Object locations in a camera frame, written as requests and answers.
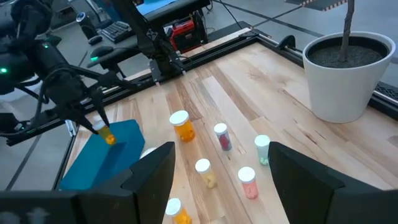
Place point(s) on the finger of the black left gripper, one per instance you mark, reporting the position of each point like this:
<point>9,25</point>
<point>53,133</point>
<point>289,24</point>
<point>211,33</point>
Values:
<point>99,107</point>
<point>80,121</point>

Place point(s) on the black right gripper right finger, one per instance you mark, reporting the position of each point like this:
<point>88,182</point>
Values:
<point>311,186</point>

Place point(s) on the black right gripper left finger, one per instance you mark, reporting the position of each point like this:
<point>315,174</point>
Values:
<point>149,186</point>

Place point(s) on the small orange pill bottle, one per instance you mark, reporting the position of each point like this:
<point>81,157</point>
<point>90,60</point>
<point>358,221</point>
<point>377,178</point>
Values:
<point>177,214</point>
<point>107,137</point>

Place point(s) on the yellow pill bottle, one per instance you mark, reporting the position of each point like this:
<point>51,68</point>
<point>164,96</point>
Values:
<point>206,175</point>

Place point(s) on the pink pill bottle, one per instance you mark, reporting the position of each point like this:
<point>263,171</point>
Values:
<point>248,185</point>

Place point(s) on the green pill bottle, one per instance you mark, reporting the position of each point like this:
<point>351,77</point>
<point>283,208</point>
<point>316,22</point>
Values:
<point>262,146</point>

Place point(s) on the large orange pill bottle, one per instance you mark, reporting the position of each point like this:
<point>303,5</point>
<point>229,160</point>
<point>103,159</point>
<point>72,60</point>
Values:
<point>183,129</point>

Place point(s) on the red pill bottle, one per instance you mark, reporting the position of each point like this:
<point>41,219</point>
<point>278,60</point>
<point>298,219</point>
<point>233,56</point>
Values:
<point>223,140</point>

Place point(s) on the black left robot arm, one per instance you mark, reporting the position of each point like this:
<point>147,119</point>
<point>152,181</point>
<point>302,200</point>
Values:
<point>31,25</point>

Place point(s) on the teal plastic bin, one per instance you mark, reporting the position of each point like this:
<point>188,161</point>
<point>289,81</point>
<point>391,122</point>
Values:
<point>93,161</point>

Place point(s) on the grey side desk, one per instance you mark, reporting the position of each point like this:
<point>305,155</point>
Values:
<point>71,46</point>

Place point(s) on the black computer mouse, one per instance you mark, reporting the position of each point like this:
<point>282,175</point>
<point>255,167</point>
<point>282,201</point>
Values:
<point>101,51</point>
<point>94,40</point>

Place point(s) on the black cylindrical speaker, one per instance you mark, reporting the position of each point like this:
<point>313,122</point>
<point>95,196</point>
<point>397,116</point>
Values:
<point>84,21</point>

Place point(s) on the black keyboard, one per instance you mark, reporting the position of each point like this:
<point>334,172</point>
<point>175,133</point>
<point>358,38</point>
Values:
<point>116,31</point>

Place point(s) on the white plant pot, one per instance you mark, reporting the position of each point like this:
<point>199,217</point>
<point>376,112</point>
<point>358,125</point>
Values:
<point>342,93</point>

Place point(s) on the red and black equipment box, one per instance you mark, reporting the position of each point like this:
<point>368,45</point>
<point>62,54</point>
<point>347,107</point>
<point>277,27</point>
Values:
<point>183,32</point>

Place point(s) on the black monitor blue screen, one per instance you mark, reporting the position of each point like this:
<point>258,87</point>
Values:
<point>168,7</point>

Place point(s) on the black grille floor mat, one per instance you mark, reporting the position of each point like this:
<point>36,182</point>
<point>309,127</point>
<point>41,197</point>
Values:
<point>387,91</point>

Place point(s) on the hazard striped floor mat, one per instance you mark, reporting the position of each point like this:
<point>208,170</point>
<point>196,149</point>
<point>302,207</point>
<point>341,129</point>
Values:
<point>320,3</point>

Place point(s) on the black aluminium table frame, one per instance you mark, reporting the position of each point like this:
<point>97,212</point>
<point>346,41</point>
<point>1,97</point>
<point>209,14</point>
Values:
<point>385,107</point>

